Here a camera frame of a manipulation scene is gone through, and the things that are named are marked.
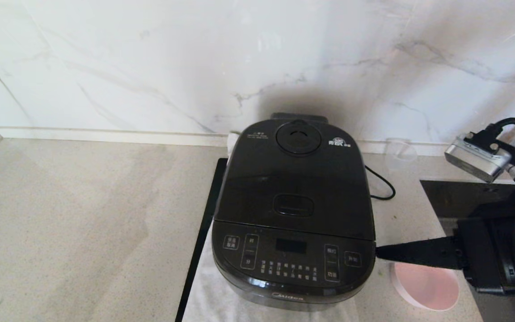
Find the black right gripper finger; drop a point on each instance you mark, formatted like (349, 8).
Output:
(436, 246)
(436, 260)

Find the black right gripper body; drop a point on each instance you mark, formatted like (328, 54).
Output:
(479, 255)

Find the pink bowl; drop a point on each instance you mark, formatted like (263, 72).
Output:
(423, 288)

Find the black rice cooker lid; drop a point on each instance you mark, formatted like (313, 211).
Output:
(293, 179)

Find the steel sink basin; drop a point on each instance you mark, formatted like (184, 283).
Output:
(445, 199)

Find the white cloth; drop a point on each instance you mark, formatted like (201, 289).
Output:
(208, 295)

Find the black flat strip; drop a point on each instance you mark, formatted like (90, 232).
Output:
(204, 223)

